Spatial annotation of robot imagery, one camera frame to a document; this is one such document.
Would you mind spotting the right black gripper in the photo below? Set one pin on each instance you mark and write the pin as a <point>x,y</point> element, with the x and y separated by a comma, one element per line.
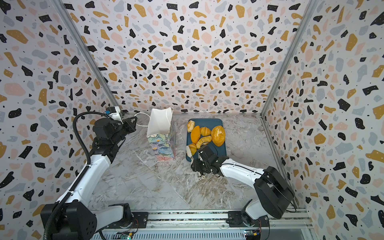
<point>202,162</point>

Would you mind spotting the large round bread loaf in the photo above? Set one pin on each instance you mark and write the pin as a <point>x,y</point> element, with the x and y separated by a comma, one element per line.
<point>218,135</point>

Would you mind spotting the small ridged bun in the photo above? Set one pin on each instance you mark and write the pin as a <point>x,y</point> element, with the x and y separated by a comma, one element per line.
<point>205,131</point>

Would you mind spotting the long bread roll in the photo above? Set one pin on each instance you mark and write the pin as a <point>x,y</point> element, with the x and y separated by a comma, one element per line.
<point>203,141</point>

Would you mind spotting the striped croissant bun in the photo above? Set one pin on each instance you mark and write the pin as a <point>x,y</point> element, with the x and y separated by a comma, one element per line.
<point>193,148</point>

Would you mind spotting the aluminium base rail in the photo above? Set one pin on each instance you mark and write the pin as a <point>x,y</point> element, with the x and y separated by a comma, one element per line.
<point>208,225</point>

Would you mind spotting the orange oval bread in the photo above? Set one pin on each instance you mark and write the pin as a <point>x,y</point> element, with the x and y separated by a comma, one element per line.
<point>195,134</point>

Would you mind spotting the teal tray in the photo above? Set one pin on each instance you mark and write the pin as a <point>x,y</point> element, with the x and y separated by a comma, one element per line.
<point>209,123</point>

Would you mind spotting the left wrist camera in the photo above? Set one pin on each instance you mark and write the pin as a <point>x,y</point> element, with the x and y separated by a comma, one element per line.
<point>114,113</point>

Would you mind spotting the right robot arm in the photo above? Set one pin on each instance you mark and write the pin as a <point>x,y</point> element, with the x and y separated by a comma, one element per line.
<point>273,191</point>

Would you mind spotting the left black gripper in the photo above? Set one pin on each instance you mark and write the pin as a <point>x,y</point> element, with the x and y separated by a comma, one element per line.
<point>130,126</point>

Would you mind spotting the floral paper bag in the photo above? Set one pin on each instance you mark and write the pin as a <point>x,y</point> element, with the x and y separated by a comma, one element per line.
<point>160,133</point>

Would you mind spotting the small crusty bread piece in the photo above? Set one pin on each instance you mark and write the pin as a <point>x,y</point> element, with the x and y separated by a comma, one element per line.
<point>190,126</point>

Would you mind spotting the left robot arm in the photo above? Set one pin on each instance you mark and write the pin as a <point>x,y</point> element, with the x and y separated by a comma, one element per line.
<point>70,218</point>

